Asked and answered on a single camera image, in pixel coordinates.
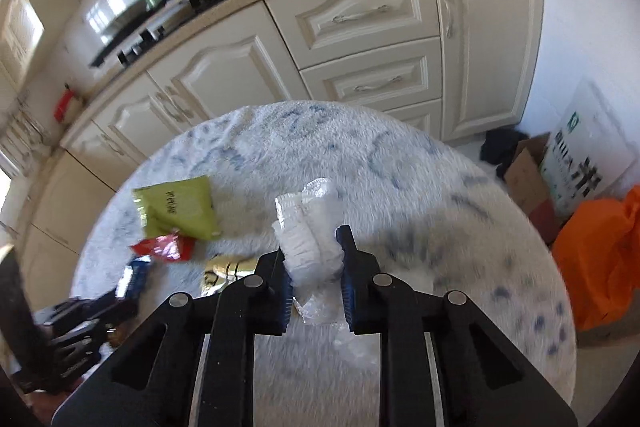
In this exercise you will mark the gold wrapper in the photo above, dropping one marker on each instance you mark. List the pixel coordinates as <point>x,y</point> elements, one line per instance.
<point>230,269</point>

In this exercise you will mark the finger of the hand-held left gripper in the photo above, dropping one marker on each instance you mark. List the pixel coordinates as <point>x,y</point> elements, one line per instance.
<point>85,314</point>
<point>75,357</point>

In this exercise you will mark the cream cabinet drawer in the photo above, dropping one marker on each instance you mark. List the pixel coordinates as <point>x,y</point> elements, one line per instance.
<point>360,14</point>
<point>417,119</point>
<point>375,79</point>

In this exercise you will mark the blue wrapper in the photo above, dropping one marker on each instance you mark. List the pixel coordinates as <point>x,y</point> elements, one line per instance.
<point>134,279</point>

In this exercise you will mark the white plastic wrapper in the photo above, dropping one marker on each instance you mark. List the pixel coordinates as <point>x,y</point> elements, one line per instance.
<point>310,237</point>

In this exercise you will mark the black gas stove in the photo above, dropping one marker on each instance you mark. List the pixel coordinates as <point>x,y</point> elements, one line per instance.
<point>150,34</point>

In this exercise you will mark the cardboard box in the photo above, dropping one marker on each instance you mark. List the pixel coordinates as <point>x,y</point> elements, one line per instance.
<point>530,187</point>

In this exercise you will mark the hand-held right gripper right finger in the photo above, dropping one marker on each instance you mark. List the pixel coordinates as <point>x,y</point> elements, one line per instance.
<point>347,287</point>

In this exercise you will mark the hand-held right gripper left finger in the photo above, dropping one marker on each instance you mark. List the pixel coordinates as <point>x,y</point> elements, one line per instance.
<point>285,292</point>

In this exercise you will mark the cream cabinet door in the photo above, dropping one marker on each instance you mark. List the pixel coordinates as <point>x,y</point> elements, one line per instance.
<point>145,117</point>
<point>225,67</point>
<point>487,52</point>

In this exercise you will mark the fluffy white blue table cover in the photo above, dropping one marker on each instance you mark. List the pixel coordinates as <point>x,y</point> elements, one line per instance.
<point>380,187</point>

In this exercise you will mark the green snack packet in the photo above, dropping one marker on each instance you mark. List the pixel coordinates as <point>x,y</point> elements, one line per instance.
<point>177,207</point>

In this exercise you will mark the orange bag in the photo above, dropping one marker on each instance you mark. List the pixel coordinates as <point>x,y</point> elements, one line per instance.
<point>600,262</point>

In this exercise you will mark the small red container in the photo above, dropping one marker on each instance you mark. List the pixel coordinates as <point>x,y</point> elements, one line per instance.
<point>65,104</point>

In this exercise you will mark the black cloth heap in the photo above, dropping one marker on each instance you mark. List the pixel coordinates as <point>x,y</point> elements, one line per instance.
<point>502,149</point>

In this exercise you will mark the white printed sack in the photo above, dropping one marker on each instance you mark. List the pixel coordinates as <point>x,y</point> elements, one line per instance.
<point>585,157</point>

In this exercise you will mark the red wrapper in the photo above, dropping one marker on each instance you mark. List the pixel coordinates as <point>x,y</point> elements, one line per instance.
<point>165,248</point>

